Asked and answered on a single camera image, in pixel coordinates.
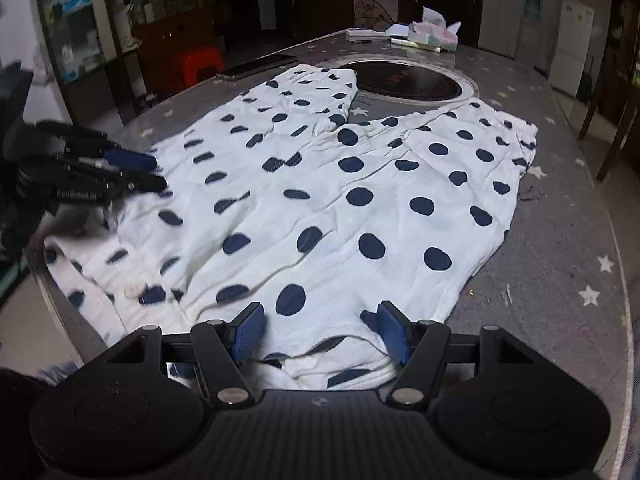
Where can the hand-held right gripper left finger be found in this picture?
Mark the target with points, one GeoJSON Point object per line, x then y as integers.
{"type": "Point", "coordinates": [248, 334]}

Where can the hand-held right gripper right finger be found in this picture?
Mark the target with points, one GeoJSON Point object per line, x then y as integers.
{"type": "Point", "coordinates": [393, 334]}

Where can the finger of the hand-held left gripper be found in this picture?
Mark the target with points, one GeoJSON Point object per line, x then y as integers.
{"type": "Point", "coordinates": [148, 181]}
{"type": "Point", "coordinates": [131, 159]}

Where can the white navy polka dot pants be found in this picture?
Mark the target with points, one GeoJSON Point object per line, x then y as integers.
{"type": "Point", "coordinates": [320, 200]}

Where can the red plastic stool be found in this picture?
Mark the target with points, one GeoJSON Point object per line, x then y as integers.
{"type": "Point", "coordinates": [201, 65]}

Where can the glass display cabinet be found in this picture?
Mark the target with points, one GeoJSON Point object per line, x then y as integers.
{"type": "Point", "coordinates": [75, 25]}

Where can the brown wooden cabinet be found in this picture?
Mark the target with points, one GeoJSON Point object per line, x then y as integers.
{"type": "Point", "coordinates": [167, 15]}

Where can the dark smartphone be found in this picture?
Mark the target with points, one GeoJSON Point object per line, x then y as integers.
{"type": "Point", "coordinates": [260, 66]}

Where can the round black induction hotplate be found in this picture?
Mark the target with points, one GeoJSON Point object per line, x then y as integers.
{"type": "Point", "coordinates": [407, 82]}

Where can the white papers and pen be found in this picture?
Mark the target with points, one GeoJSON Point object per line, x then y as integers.
{"type": "Point", "coordinates": [369, 33]}

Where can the round hand fan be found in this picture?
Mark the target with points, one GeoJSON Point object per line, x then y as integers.
{"type": "Point", "coordinates": [372, 12]}

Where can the tissue pack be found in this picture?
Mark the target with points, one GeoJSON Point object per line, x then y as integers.
{"type": "Point", "coordinates": [433, 31]}

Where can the wooden chair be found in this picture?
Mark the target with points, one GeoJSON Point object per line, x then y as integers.
{"type": "Point", "coordinates": [612, 80]}

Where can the white refrigerator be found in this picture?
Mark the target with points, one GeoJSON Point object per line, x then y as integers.
{"type": "Point", "coordinates": [571, 44]}

